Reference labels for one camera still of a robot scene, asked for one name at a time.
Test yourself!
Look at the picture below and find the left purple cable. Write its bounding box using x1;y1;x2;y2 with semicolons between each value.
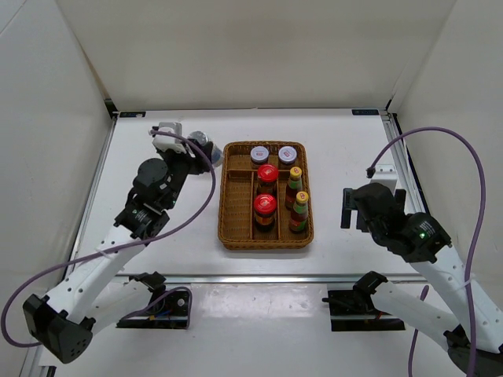
1;130;217;349

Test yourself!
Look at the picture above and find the right dark table label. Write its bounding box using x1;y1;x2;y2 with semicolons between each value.
351;108;380;116

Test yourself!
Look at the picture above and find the brown wicker divided basket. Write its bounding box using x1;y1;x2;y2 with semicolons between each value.
218;141;314;251

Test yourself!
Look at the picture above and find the left dark table label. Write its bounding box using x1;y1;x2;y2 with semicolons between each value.
119;112;146;119

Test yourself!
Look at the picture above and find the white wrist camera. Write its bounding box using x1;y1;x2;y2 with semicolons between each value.
149;122;187;154
369;164;398;193

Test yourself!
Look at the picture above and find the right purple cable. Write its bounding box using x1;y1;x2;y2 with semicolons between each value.
365;126;487;377

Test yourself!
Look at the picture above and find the silver-lid spice jar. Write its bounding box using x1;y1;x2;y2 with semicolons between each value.
188;130;224;168

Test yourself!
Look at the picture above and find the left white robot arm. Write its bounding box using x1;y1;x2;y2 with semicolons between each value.
23;137;215;364

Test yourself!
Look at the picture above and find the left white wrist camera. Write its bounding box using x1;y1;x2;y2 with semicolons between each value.
149;122;187;154

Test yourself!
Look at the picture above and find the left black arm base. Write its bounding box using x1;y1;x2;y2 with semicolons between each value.
116;287;193;330

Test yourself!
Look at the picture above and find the red-lid sauce jar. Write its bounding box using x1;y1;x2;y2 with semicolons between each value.
253;193;277;232
257;163;279;196

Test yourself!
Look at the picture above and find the yellow-cap sauce bottle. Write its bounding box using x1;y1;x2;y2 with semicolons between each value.
285;167;303;210
288;191;309;232

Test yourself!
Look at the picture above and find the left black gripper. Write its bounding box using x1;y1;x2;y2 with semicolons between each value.
156;139;212;210

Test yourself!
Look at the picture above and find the white-lid paste jar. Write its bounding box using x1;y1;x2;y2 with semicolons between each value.
250;145;270;169
278;145;297;170

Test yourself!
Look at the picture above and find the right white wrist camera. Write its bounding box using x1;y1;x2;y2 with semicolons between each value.
369;164;398;193

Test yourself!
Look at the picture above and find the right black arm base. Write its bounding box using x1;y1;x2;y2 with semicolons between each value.
321;290;406;332

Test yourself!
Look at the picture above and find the purple cable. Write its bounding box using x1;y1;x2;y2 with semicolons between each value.
1;130;217;349
365;126;487;377

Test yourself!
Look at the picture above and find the dark table label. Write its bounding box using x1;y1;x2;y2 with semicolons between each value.
351;108;380;116
119;112;146;119

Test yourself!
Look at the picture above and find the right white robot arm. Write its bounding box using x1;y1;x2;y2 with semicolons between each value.
341;182;502;376

